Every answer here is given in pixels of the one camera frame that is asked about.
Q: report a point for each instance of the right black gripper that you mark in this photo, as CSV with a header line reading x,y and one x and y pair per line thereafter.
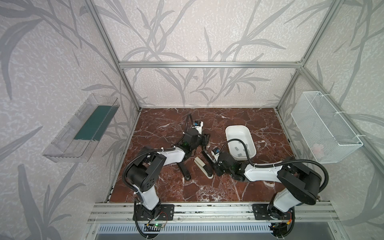
x,y
214,160

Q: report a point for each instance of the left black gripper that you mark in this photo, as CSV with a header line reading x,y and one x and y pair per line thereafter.
x,y
202,140

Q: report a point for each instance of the black stapler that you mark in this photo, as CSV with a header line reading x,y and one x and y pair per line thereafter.
x,y
185,171
209,158

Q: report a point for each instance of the beige grey stapler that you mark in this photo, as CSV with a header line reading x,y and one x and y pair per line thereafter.
x,y
204,168

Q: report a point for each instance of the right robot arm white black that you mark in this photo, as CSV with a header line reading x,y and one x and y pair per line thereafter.
x,y
301,183

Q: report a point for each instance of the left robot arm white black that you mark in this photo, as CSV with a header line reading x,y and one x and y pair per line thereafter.
x,y
143,171

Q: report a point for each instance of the white plastic tray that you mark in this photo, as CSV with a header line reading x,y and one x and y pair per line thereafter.
x,y
242,133

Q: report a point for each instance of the small circuit board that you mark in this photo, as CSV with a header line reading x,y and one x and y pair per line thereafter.
x,y
156,227

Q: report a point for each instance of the pink object in basket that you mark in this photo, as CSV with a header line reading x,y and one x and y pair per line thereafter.
x,y
318,150

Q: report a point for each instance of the green mat in shelf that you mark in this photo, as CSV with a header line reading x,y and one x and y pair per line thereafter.
x,y
97,123

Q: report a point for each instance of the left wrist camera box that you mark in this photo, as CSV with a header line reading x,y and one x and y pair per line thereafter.
x,y
198,125

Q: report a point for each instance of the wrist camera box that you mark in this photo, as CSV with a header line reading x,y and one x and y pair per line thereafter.
x,y
198,125
216,153

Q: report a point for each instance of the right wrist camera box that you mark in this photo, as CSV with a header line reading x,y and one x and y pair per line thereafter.
x,y
216,153

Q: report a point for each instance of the white wire mesh basket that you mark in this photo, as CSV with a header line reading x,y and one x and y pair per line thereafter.
x,y
320,123

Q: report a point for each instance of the aluminium frame crossbar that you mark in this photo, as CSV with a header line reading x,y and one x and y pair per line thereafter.
x,y
151,65

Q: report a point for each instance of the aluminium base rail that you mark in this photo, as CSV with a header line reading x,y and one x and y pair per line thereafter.
x,y
209,212

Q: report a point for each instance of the clear acrylic wall shelf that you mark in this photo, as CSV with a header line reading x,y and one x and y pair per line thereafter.
x,y
64,148

